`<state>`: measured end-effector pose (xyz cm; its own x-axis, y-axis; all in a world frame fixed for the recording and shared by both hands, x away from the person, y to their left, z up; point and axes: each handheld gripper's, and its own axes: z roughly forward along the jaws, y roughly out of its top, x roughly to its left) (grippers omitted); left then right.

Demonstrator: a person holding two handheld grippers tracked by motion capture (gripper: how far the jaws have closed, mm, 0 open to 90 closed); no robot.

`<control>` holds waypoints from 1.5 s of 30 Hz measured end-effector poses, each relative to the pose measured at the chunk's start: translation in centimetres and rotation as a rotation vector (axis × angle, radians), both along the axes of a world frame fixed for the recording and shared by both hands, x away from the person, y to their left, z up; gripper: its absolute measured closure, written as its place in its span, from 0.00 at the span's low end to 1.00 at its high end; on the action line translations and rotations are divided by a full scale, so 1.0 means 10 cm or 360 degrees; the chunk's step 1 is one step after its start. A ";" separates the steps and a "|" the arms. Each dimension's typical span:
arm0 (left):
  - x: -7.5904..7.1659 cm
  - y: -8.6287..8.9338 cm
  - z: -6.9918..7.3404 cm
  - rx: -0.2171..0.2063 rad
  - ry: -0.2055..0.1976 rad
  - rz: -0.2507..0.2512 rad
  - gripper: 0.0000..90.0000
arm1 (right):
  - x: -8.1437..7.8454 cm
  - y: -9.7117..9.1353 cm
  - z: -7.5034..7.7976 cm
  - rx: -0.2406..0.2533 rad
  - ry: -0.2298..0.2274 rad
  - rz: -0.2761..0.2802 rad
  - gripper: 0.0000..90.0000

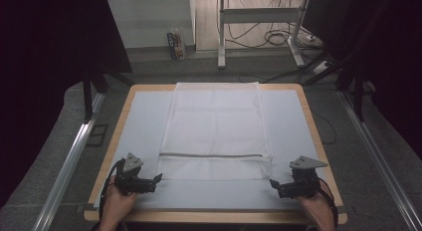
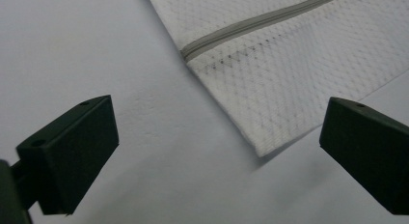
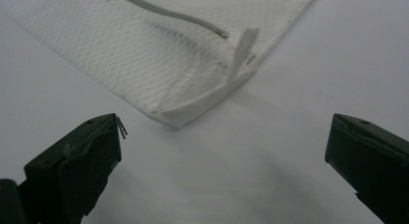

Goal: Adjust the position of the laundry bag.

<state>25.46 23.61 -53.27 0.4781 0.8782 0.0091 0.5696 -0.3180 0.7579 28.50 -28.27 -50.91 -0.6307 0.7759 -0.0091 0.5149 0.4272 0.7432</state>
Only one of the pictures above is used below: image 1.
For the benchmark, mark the dark curtain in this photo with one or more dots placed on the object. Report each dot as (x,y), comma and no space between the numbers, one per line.
(391,58)
(40,75)

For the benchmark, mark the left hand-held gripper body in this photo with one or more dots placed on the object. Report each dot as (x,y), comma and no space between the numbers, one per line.
(132,183)

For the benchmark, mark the white power strip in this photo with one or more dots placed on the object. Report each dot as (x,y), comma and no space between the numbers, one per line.
(320,67)

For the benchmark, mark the colourful snack packet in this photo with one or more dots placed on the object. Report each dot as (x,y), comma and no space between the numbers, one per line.
(175,45)

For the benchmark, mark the white metal desk frame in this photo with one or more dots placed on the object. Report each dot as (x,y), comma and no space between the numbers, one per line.
(258,15)

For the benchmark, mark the person's right hand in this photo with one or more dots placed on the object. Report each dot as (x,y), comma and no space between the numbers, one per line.
(316,207)

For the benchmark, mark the aluminium rail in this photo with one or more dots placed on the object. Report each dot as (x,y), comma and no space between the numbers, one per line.
(66,168)
(381,161)

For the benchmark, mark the black metal stand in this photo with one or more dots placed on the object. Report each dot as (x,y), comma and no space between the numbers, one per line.
(88,98)
(358,95)

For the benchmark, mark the white cloth towel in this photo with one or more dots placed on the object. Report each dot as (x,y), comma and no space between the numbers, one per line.
(215,131)

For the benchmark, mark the person's left hand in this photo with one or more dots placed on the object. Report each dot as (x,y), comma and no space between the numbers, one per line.
(116,206)

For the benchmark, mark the wooden framed work board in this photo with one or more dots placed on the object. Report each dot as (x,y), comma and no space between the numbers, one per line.
(142,124)

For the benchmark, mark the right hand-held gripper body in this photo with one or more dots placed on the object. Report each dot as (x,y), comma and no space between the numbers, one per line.
(303,183)

